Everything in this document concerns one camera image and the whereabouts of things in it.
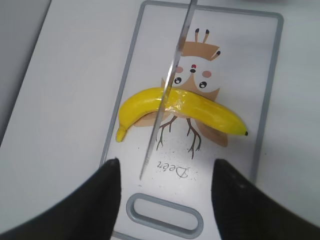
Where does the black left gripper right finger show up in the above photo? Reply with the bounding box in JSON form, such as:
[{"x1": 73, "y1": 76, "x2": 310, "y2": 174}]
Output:
[{"x1": 211, "y1": 159, "x2": 320, "y2": 240}]

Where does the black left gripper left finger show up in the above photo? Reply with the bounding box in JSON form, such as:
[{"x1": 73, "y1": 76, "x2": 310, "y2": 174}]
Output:
[{"x1": 0, "y1": 158, "x2": 121, "y2": 240}]

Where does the white-handled kitchen knife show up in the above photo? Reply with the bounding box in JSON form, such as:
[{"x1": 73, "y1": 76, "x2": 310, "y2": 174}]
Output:
[{"x1": 139, "y1": 0, "x2": 198, "y2": 181}]

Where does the yellow plastic banana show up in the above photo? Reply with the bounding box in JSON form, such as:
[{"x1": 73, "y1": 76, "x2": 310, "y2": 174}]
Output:
[{"x1": 116, "y1": 87, "x2": 248, "y2": 142}]

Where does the grey-rimmed deer cutting board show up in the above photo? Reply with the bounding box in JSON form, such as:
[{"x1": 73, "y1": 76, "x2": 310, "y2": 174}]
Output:
[{"x1": 102, "y1": 0, "x2": 284, "y2": 240}]

